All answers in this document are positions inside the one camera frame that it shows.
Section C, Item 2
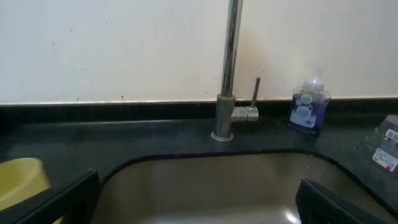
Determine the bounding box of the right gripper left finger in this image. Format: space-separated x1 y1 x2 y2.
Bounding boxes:
0 169 101 224

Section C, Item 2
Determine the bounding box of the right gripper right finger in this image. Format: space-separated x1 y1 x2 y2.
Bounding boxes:
295 179 398 224

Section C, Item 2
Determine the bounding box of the yellow cup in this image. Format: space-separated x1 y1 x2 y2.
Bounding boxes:
0 157 65 224

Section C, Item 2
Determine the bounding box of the clear plastic container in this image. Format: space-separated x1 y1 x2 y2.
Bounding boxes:
353 114 398 180

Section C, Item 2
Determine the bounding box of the blue soap bottle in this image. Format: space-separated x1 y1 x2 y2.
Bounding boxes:
286 62 332 136

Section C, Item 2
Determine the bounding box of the steel sink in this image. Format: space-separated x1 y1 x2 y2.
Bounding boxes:
90 149 398 224

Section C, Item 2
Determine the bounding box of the steel tap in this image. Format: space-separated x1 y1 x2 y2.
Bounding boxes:
210 0 261 142

